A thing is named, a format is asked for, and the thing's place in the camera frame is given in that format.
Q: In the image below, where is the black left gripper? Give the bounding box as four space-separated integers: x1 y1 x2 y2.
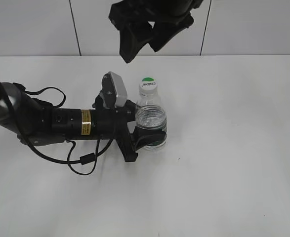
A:
91 96 166 162

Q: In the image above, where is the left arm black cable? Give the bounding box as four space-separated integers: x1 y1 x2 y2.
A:
13 83 118 176

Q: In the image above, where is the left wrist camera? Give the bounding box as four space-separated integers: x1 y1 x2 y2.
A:
99 71 127 109

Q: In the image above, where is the clear green-label water bottle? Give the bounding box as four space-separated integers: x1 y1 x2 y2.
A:
134 77 168 152

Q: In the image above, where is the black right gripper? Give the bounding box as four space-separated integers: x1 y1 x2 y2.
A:
109 0 202 63

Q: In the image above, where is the white green bottle cap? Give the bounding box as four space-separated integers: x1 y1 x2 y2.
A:
138 77 158 96

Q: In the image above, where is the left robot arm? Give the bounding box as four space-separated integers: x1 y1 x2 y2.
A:
0 72 166 162

